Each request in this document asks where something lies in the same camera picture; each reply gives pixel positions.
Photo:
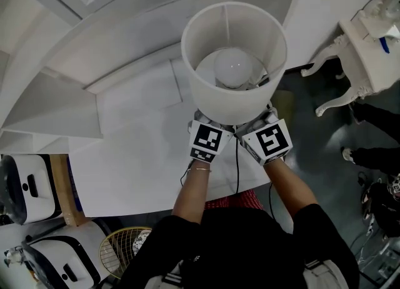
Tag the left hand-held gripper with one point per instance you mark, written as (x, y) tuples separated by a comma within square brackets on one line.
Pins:
[(206, 139)]

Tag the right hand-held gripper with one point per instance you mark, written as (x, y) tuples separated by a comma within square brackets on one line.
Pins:
[(270, 139)]

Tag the white table lamp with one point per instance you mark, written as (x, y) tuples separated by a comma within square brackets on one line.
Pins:
[(231, 103)]

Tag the person's left forearm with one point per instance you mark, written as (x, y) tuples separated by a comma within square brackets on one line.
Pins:
[(190, 194)]

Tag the person's right forearm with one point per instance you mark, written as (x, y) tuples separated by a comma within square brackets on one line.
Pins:
[(290, 187)]

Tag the white table top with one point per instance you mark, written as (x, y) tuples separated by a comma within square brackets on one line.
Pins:
[(131, 162)]

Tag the red checkered cloth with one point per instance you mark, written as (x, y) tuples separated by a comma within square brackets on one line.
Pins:
[(234, 201)]

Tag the person's black shirt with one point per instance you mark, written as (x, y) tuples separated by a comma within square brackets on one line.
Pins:
[(243, 250)]

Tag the black white floral cushion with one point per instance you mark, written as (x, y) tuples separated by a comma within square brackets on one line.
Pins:
[(141, 242)]

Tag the white ornate dressing table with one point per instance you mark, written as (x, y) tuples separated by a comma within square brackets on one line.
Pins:
[(368, 62)]

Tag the small blue item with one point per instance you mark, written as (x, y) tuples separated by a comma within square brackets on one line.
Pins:
[(384, 45)]

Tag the brown cardboard box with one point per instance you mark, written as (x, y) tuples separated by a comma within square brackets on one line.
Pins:
[(67, 194)]

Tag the white and black appliance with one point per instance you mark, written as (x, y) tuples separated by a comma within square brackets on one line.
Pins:
[(68, 250), (28, 187)]

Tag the grey metal equipment frame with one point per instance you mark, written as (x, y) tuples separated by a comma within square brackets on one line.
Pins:
[(378, 266)]

